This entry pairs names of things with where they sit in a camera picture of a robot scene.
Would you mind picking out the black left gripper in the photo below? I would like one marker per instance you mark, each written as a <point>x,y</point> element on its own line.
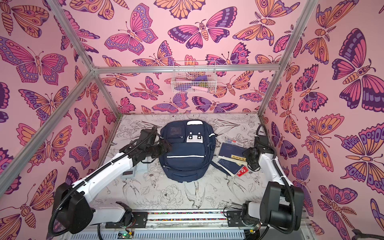
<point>164,147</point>

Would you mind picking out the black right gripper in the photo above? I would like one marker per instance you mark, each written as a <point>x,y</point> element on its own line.
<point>250,153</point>

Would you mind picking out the navy notebook with yellow label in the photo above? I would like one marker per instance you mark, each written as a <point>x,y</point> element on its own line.
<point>232,152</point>

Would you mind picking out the navy blue student backpack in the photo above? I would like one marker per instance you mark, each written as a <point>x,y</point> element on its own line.
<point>193,144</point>

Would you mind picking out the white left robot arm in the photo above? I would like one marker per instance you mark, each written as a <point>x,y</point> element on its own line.
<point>72,209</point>

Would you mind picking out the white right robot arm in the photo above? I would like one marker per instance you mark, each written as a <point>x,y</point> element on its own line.
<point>282,204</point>

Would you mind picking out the white rectangular eraser case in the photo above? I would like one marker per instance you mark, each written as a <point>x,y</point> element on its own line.
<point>141,168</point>

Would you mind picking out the clear pen with red cap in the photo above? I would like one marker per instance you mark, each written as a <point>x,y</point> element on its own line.
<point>234,142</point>

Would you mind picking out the red booklet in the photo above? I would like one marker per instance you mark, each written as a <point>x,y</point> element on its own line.
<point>242,171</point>

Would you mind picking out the grey pocket calculator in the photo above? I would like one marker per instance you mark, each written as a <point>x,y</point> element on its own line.
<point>128,174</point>

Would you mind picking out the green controller board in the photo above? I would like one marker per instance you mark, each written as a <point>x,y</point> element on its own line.
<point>124,235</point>

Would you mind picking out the white wire wall basket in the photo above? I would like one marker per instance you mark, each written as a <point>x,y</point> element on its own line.
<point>194,77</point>

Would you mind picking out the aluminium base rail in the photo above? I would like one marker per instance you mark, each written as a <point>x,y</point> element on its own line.
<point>216,224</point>

